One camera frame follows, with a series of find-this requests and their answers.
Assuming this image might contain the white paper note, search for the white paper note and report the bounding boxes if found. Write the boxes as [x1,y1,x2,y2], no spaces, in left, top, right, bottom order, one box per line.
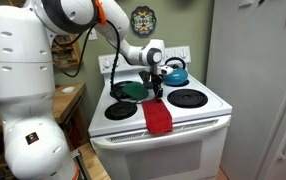
[238,0,253,8]

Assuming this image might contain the wooden robot platform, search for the wooden robot platform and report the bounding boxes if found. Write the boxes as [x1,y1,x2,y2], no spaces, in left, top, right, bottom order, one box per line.
[71,142,112,180]

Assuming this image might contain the aluminium frame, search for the aluminium frame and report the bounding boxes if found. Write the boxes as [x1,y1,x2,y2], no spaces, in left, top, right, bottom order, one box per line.
[73,150,92,180]

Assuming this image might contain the green cloth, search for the green cloth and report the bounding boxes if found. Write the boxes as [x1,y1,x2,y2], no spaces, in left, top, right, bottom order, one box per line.
[121,81,150,101]

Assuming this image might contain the wooden wall shelf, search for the wooden wall shelf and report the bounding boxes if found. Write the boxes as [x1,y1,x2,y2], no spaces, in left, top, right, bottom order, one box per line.
[51,33,83,70]

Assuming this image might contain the blue kettle with black handle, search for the blue kettle with black handle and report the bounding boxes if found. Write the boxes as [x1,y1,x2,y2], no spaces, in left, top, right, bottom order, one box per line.
[162,56,189,87]

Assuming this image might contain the small white dish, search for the small white dish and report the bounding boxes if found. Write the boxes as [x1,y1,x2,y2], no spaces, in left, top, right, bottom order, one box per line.
[61,86,77,95]

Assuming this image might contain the orange cable clip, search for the orange cable clip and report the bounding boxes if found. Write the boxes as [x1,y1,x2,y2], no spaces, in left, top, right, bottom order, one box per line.
[94,0,108,26]

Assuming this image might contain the wooden side table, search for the wooden side table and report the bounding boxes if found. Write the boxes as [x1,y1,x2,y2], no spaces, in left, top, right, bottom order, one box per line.
[0,82,87,138]

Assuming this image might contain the black cable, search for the black cable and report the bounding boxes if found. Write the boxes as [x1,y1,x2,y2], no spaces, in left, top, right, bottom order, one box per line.
[51,21,99,78]
[106,19,145,105]

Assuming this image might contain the large black coil burner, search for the large black coil burner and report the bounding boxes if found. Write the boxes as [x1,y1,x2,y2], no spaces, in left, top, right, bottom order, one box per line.
[167,88,209,109]

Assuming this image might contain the white light switch plate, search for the white light switch plate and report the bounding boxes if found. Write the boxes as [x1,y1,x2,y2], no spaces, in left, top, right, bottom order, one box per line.
[87,28,99,42]

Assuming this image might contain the black frying pan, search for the black frying pan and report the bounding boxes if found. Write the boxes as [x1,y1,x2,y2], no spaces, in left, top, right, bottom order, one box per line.
[109,79,150,103]

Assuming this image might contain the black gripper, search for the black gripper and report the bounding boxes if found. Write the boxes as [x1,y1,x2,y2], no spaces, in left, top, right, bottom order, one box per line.
[150,65,165,102]

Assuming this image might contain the white electric stove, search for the white electric stove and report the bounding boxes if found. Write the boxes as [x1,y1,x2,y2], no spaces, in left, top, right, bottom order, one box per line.
[87,45,233,180]

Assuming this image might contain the white refrigerator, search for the white refrigerator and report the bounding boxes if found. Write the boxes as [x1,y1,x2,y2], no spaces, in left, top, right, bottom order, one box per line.
[205,0,286,180]

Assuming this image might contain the colourful decorative wall plate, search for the colourful decorative wall plate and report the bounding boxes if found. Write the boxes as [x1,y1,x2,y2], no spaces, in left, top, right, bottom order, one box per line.
[130,5,158,37]

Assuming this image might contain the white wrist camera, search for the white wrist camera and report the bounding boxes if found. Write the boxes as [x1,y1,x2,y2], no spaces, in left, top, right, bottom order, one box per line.
[158,65,174,77]

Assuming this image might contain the red terry towel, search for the red terry towel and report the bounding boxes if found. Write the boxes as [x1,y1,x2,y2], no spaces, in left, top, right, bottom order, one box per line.
[141,98,174,135]

